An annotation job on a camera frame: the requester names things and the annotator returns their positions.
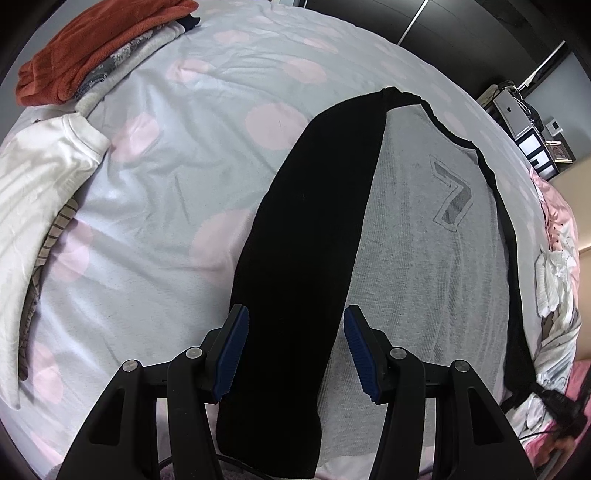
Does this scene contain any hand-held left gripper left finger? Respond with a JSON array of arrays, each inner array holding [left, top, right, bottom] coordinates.
[[55, 305, 250, 480]]

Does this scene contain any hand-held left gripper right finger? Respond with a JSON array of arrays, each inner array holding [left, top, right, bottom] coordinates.
[[344, 305, 536, 480]]

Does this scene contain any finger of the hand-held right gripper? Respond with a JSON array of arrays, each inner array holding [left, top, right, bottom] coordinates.
[[536, 388, 561, 411]]

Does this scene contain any grey shirt with black sleeves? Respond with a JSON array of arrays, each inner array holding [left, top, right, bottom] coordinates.
[[215, 87, 541, 478]]

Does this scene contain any person's right hand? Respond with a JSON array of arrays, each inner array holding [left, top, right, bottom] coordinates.
[[551, 434, 578, 462]]

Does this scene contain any light blue shirt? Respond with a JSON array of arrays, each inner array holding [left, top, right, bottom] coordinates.
[[536, 314, 583, 393]]

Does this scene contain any plain pink pillow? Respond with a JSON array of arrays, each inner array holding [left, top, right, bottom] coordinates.
[[505, 362, 591, 480]]

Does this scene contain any white crinkled garment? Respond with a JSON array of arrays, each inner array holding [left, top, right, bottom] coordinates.
[[534, 247, 579, 319]]

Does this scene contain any bed with dotted grey sheet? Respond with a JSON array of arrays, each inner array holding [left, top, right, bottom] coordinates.
[[0, 0, 583, 480]]

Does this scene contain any striped garment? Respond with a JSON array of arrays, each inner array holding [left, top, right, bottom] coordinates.
[[18, 198, 79, 384]]

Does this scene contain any white nightstand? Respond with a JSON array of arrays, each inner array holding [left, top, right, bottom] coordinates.
[[478, 80, 578, 182]]

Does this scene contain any white shirt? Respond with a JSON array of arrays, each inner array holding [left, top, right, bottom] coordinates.
[[0, 113, 112, 411]]

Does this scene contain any silver laptop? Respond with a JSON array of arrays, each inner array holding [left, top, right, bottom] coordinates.
[[495, 92, 532, 134]]

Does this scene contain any patterned grey folded garment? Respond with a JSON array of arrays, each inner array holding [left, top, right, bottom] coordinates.
[[69, 21, 185, 116]]

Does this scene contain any black sliding wardrobe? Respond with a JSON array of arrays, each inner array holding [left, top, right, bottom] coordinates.
[[277, 0, 568, 100]]

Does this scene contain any orange folded sweater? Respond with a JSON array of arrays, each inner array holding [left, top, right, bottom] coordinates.
[[15, 0, 200, 107]]

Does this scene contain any black cable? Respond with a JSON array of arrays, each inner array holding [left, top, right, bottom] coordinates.
[[157, 455, 280, 480], [517, 422, 565, 440]]

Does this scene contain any small photo frame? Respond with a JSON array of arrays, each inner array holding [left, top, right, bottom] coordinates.
[[546, 138, 574, 163]]

